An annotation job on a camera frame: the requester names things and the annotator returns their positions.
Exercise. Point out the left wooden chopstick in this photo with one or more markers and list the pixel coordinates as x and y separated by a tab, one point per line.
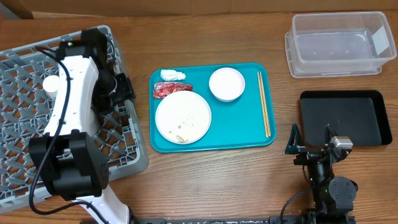
263	103

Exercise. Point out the teal plastic serving tray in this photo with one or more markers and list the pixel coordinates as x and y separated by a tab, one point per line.
213	107

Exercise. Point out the large white dirty plate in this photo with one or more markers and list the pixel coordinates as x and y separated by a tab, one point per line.
183	117

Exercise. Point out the grey plastic dish rack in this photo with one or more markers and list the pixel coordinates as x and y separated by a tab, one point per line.
26	110

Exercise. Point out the clear plastic bin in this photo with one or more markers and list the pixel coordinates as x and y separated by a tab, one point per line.
339	44

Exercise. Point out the crumpled white napkin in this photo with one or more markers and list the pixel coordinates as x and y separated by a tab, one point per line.
172	75

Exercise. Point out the right wooden chopstick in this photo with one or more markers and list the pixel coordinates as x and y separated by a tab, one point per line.
267	112

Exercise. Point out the white pink bowl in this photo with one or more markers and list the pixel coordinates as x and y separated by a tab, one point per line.
227	84

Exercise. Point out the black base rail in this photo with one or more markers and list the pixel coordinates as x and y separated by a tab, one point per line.
270	220

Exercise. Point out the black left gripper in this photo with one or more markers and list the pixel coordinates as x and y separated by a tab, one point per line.
104	102

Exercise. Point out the black plastic tray bin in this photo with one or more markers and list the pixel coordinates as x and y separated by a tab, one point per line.
359	114

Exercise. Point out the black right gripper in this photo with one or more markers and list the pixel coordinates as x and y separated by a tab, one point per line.
311	149

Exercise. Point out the white cup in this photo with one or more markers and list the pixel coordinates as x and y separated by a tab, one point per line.
51	86

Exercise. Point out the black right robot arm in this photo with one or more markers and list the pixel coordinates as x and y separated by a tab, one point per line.
333	197

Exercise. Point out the wooden chopstick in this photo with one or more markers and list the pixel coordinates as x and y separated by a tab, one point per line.
263	103
267	112

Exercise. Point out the red snack wrapper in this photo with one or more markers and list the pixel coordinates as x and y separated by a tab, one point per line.
163	89

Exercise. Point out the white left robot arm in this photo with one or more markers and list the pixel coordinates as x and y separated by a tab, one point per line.
71	169

